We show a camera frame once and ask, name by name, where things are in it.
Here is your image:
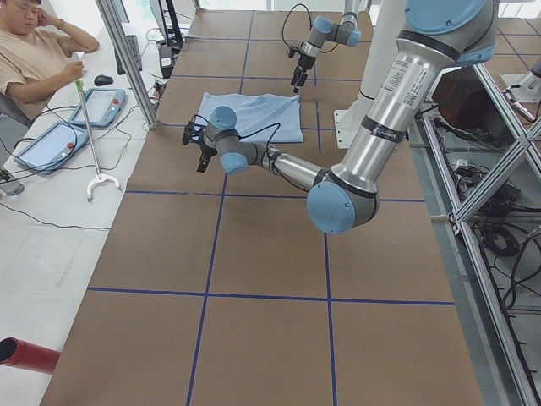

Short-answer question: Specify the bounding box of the black computer mouse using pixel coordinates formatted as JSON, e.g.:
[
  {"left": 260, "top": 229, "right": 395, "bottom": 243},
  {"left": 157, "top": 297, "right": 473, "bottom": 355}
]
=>
[{"left": 94, "top": 74, "right": 114, "bottom": 86}]

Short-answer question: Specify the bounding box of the aluminium frame rail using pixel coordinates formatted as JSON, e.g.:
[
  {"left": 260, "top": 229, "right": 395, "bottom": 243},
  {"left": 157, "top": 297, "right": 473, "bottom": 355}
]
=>
[{"left": 417, "top": 65, "right": 540, "bottom": 405}]

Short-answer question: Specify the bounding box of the teach pendant far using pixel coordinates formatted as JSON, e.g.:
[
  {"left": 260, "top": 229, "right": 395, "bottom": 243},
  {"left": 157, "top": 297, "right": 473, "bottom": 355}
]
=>
[{"left": 84, "top": 88, "right": 126, "bottom": 129}]

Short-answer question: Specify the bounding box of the aluminium frame post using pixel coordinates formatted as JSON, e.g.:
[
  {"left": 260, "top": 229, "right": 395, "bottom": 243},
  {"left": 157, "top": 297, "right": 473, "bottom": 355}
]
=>
[{"left": 96, "top": 0, "right": 157, "bottom": 129}]

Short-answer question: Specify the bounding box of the teach pendant near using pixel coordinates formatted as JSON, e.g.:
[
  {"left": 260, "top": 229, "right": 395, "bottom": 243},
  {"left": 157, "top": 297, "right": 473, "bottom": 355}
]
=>
[{"left": 14, "top": 122, "right": 89, "bottom": 174}]

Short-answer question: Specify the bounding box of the white reacher grabber tool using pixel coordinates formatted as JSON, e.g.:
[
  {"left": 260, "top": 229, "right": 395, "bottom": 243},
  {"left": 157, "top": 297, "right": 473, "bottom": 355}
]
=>
[{"left": 75, "top": 80, "right": 122, "bottom": 202}]

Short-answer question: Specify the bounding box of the teach pendant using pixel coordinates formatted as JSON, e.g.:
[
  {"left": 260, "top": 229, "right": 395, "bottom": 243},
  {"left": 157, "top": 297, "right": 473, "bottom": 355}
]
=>
[
  {"left": 14, "top": 122, "right": 89, "bottom": 174},
  {"left": 84, "top": 88, "right": 126, "bottom": 129}
]

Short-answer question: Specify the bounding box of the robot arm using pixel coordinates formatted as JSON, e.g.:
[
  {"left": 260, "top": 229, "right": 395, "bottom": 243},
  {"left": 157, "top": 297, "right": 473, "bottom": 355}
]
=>
[
  {"left": 183, "top": 1, "right": 499, "bottom": 233},
  {"left": 288, "top": 0, "right": 361, "bottom": 93}
]

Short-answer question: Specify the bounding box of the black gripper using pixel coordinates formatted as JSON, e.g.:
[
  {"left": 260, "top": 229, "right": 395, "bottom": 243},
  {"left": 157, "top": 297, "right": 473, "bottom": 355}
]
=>
[
  {"left": 291, "top": 53, "right": 315, "bottom": 93},
  {"left": 196, "top": 142, "right": 217, "bottom": 173}
]

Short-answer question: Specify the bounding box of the black keyboard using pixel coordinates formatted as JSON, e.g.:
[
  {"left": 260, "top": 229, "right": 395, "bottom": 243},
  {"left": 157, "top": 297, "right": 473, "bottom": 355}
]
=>
[{"left": 114, "top": 34, "right": 143, "bottom": 75}]

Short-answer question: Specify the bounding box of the red cylinder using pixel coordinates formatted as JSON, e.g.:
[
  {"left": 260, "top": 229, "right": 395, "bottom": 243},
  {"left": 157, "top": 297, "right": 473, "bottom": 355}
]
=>
[{"left": 1, "top": 337, "right": 61, "bottom": 375}]

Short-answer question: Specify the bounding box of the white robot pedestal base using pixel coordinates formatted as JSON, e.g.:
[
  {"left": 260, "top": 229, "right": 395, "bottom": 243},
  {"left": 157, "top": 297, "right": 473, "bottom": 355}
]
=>
[{"left": 333, "top": 0, "right": 405, "bottom": 149}]

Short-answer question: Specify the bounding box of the seated person beige shirt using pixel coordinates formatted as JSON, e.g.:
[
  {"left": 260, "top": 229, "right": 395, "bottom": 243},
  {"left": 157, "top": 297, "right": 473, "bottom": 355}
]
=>
[{"left": 1, "top": 1, "right": 100, "bottom": 120}]

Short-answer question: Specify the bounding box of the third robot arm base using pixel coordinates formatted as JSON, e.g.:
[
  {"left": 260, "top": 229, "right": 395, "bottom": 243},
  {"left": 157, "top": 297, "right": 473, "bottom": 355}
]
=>
[{"left": 500, "top": 59, "right": 540, "bottom": 104}]

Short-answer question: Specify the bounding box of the light blue t-shirt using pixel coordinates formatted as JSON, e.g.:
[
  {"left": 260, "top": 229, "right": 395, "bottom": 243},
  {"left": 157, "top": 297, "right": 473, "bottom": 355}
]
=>
[{"left": 198, "top": 92, "right": 303, "bottom": 143}]

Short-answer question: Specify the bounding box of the black power adapter labelled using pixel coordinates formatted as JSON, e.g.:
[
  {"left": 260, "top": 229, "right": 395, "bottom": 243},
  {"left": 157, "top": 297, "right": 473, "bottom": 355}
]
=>
[{"left": 158, "top": 44, "right": 175, "bottom": 79}]

